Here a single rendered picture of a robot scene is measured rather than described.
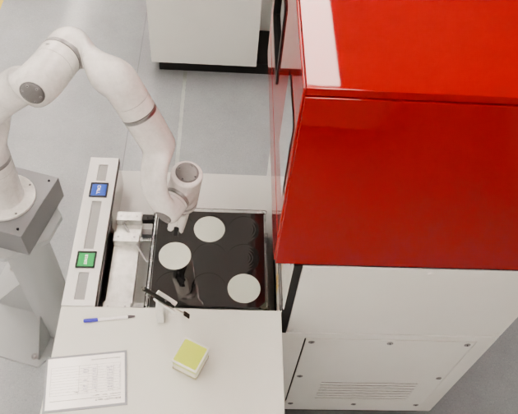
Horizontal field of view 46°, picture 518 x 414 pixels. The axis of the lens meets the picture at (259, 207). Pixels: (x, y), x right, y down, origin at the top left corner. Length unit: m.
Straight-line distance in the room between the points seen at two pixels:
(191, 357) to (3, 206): 0.80
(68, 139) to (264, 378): 2.17
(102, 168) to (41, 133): 1.52
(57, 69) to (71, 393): 0.81
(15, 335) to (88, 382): 1.22
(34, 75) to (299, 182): 0.63
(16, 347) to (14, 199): 0.98
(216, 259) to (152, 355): 0.39
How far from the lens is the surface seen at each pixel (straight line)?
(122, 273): 1.93
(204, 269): 1.89
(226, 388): 1.67
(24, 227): 2.02
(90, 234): 1.93
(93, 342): 1.74
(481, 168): 1.31
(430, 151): 1.24
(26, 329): 2.89
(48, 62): 1.48
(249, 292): 1.86
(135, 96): 1.45
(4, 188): 1.99
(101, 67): 1.44
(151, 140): 1.51
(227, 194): 2.16
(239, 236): 1.96
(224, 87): 3.73
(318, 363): 2.14
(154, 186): 1.54
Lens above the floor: 2.54
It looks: 54 degrees down
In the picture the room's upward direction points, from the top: 7 degrees clockwise
